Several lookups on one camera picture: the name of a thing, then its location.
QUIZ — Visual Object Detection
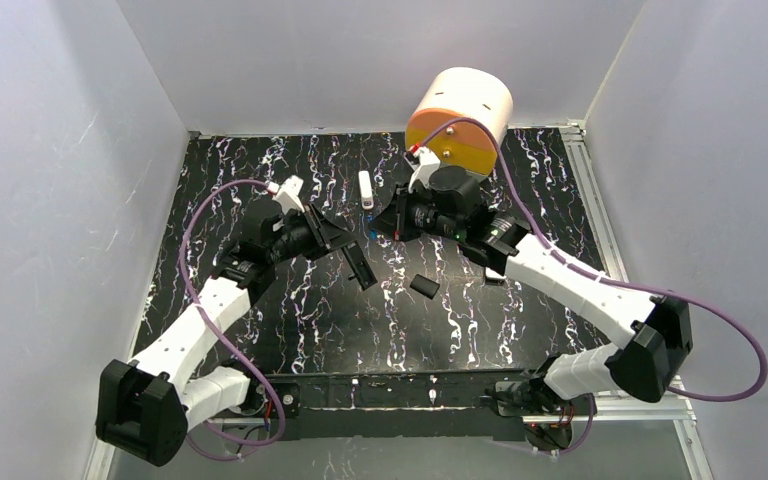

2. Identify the black tv remote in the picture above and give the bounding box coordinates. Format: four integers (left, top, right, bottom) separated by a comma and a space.
341, 242, 378, 291

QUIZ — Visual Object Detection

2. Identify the white air conditioner remote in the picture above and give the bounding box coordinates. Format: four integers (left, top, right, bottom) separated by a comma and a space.
484, 267, 507, 285

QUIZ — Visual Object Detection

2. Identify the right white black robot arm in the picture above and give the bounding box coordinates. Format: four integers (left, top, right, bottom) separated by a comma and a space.
370, 166, 692, 416

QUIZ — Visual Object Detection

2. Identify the round three-drawer storage box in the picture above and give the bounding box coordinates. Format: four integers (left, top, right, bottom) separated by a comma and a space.
405, 67, 514, 179

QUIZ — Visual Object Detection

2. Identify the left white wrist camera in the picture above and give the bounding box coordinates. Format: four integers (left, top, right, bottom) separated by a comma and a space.
267, 175, 304, 214

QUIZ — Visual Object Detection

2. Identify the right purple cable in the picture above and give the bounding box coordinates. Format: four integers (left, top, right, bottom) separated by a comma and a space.
417, 117, 768, 458

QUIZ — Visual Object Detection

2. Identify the black remote battery cover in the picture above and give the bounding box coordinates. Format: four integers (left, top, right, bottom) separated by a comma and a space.
409, 274, 440, 299

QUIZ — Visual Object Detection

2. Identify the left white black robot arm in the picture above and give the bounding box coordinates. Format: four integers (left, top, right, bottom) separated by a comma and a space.
95, 198, 377, 466

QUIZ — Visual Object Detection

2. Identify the small white remote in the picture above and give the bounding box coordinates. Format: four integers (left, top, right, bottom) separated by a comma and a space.
358, 170, 374, 211

